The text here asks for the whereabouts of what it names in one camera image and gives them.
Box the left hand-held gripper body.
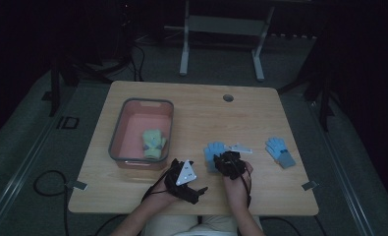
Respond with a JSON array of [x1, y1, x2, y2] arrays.
[[163, 158, 202, 205]]

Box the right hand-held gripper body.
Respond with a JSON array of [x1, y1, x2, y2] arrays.
[[219, 142, 253, 181]]

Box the plain blue glove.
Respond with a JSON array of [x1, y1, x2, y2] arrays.
[[202, 141, 231, 174]]

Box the green sock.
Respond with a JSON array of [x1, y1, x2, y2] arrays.
[[143, 147, 162, 161]]

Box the green glove with patch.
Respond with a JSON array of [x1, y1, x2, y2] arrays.
[[141, 128, 168, 153]]

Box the pink plastic bin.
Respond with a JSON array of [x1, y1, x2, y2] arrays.
[[108, 97, 175, 171]]

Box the person's right hand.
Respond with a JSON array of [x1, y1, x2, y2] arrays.
[[223, 162, 254, 211]]

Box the person's left hand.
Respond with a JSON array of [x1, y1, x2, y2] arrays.
[[148, 181, 182, 212]]

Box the person's light trousers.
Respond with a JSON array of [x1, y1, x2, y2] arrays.
[[141, 214, 264, 236]]

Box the blue glove with dark mark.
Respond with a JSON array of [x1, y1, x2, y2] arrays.
[[264, 137, 297, 170]]

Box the grey table clip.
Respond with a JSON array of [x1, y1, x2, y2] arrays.
[[65, 180, 88, 192], [301, 180, 320, 192]]

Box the black tripod stand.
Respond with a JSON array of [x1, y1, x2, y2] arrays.
[[42, 0, 146, 118]]

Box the right hand-held gripper cable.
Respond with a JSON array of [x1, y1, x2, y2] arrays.
[[229, 156, 253, 209]]

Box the hand-held gripper cable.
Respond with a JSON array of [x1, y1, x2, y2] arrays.
[[229, 156, 253, 209], [140, 169, 174, 205]]

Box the left hand-held gripper cable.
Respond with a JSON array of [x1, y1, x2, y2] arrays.
[[140, 169, 174, 205]]

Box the black cable under table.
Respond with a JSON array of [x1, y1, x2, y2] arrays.
[[86, 213, 135, 236]]

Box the metal floor rail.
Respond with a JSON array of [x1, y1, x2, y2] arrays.
[[0, 107, 72, 236], [307, 99, 377, 236]]

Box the black floor cable loop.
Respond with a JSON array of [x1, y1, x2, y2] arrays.
[[32, 169, 70, 236]]

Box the white metal desk frame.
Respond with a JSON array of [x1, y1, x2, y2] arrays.
[[163, 0, 276, 83]]

